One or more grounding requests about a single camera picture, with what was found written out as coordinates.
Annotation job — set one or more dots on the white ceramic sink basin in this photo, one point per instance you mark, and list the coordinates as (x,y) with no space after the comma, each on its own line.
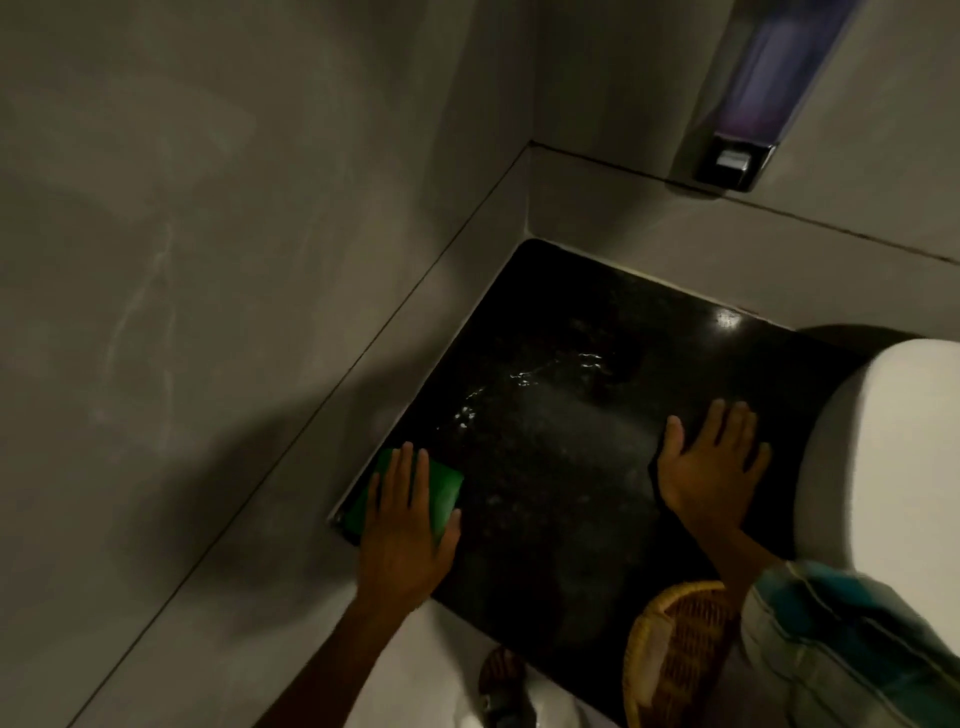
(892,465)

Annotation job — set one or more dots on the person's left forearm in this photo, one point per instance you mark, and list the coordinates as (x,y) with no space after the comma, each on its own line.
(337,667)

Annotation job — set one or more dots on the green cleaning sponge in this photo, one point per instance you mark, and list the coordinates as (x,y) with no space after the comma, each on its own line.
(446,487)

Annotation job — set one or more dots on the person's right little finger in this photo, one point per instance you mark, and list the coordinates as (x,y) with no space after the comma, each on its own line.
(760,459)

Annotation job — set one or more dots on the person's left little finger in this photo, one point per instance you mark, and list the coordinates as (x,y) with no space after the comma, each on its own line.
(372,499)

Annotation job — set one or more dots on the person's brown sandal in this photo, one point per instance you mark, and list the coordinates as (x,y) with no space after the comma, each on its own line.
(504,686)

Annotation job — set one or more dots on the person's right forearm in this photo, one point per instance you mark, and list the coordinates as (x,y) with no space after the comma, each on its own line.
(735,559)

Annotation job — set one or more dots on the person's right hand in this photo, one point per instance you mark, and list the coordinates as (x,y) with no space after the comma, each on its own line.
(709,484)

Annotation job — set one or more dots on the woven wicker basket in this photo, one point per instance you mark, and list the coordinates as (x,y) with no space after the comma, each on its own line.
(675,652)

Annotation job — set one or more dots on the person's left thumb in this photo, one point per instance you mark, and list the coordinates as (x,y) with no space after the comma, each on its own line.
(450,534)

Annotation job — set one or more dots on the person's left hand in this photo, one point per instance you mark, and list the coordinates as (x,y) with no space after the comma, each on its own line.
(397,547)

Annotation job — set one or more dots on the person's right middle finger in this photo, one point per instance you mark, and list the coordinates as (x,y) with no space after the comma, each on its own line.
(730,429)

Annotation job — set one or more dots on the wall-mounted soap dispenser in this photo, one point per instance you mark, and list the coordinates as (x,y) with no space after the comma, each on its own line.
(757,97)

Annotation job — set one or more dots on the person's left middle finger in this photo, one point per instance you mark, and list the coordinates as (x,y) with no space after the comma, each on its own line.
(404,476)

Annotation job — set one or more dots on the person's right thumb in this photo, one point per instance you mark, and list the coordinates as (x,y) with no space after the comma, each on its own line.
(673,442)

